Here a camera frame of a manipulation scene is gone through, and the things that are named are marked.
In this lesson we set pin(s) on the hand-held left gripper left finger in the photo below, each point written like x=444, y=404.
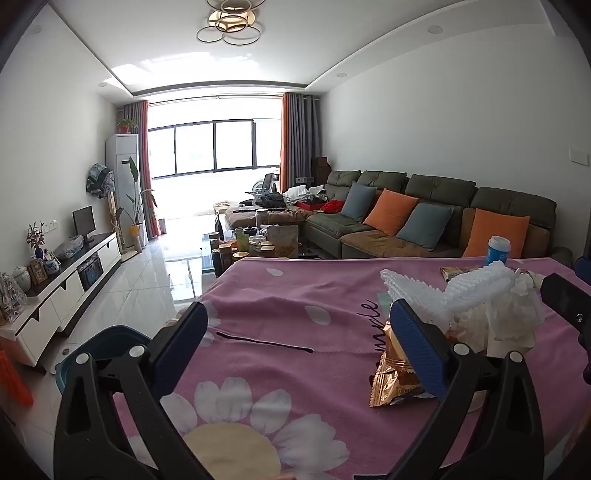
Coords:
x=182, y=341

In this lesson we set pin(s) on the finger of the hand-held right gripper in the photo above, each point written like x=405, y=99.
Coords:
x=568, y=300

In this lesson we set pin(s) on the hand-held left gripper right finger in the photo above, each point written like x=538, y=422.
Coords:
x=415, y=350

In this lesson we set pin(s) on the large gold snack wrapper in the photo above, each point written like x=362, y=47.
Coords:
x=392, y=383

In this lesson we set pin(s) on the white tissue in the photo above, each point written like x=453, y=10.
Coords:
x=512, y=318

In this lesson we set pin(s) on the dark blue trash bin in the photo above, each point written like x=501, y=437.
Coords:
x=101, y=341

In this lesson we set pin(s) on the white foam net sleeve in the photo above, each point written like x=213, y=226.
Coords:
x=466, y=284

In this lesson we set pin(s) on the glass coffee table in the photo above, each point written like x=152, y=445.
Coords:
x=207, y=265

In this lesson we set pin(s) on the small gold snack packet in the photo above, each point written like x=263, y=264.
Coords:
x=450, y=273

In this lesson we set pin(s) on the blue white plastic bottle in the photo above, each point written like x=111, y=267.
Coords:
x=497, y=251

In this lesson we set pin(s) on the orange cushion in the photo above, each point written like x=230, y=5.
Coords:
x=496, y=233
x=390, y=212

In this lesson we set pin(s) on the group of glass jars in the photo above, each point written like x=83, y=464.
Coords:
x=226, y=254

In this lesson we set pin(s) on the black appliance blue display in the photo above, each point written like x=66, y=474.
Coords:
x=90, y=272

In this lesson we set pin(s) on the small white bin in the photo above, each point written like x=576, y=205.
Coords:
x=162, y=227

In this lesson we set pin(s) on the green packet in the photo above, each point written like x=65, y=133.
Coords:
x=243, y=241

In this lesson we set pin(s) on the white bathroom scale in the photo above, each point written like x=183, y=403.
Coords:
x=62, y=355

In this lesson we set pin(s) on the pink floral blanket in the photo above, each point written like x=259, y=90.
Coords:
x=300, y=300

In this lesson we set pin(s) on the blue-grey cushion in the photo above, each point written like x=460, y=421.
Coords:
x=358, y=201
x=425, y=226

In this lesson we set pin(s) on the white tv cabinet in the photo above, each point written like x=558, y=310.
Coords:
x=60, y=300

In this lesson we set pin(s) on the low cardboard box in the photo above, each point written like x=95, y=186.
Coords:
x=221, y=206

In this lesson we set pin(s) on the beige snack bag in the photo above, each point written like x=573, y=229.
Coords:
x=282, y=241

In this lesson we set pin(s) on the clear plastic bag bundle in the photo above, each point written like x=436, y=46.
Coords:
x=69, y=247

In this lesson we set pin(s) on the blue white porcelain jar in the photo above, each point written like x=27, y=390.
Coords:
x=52, y=265

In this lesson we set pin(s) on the black monitor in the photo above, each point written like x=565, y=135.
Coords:
x=84, y=221

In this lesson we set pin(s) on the red cloth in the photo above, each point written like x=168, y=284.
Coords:
x=332, y=206

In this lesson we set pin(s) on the black bag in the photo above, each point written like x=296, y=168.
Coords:
x=271, y=199

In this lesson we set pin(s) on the olive green sectional sofa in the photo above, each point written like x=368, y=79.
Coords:
x=438, y=184

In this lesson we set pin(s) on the white ceramic jar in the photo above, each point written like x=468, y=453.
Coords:
x=21, y=278

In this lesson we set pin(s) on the orange plastic bag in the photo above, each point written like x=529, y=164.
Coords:
x=11, y=378

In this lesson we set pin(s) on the tall green plant white vase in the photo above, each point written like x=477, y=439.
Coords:
x=134, y=173

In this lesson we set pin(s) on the clear wrapped ornament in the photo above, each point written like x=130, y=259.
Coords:
x=11, y=297

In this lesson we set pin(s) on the small plant blue vase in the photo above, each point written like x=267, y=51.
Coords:
x=36, y=237

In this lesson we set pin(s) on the floor fan with cloth cover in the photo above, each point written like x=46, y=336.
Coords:
x=99, y=180

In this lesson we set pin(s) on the pile of clothes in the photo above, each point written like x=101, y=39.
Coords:
x=300, y=194

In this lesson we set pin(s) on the white standing air conditioner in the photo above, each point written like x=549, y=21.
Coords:
x=122, y=157

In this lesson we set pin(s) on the large window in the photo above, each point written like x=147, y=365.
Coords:
x=194, y=147

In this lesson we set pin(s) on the brown wooden cabinet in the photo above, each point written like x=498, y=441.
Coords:
x=320, y=170

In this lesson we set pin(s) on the grey orange curtain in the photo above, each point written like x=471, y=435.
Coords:
x=143, y=138
x=295, y=138

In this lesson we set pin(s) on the small potted plant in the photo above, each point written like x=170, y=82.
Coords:
x=127, y=125

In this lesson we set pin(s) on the white wall switch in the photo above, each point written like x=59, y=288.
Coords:
x=579, y=156

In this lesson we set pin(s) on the wooden picture frame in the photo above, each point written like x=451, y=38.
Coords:
x=37, y=272

